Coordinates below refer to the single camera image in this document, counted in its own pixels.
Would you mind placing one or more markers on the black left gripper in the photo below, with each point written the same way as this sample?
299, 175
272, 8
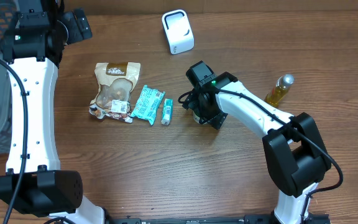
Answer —
81, 23

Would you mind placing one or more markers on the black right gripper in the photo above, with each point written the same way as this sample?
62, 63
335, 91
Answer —
195, 102

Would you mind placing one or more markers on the green white tissue pack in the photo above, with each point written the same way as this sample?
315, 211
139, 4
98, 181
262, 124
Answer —
167, 111

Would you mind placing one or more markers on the teal snack packet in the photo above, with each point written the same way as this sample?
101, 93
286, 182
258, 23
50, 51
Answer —
147, 104

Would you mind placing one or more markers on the brown and white snack bag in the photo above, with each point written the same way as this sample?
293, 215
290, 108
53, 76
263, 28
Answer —
116, 81

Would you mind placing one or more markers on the yellow dish soap bottle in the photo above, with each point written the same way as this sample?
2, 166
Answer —
280, 89

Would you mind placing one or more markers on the green lid seasoning jar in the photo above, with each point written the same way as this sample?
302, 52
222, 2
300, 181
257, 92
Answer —
196, 117

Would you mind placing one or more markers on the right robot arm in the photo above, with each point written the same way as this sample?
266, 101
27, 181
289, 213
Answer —
295, 154

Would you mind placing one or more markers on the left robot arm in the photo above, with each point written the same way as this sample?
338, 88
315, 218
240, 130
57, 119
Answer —
32, 49

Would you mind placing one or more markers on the white barcode scanner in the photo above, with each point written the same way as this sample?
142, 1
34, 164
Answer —
178, 32

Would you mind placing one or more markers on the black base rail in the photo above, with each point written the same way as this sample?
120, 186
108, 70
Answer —
191, 221

